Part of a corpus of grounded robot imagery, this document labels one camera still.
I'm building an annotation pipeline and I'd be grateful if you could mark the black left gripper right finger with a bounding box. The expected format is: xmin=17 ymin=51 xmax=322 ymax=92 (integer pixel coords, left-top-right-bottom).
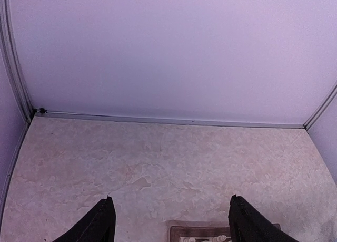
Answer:
xmin=229 ymin=195 xmax=295 ymax=242

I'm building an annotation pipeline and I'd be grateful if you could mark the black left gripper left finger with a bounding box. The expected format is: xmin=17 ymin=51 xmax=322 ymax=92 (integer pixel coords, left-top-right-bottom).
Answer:
xmin=55 ymin=196 xmax=116 ymax=242

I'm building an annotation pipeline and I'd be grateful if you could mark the back aluminium rail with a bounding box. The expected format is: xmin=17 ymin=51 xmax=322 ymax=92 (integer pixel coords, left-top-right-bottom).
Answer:
xmin=34 ymin=109 xmax=305 ymax=129

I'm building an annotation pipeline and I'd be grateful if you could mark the right aluminium post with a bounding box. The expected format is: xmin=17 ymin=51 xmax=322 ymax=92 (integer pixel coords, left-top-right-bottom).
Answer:
xmin=303 ymin=82 xmax=337 ymax=131

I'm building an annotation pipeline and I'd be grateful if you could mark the aluminium post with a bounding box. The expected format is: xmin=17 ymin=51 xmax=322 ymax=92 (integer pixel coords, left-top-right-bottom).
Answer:
xmin=1 ymin=0 xmax=34 ymax=124
xmin=303 ymin=82 xmax=337 ymax=131

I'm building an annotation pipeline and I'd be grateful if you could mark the left aluminium post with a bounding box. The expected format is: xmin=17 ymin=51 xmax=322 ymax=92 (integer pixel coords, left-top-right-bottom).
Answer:
xmin=1 ymin=0 xmax=34 ymax=124

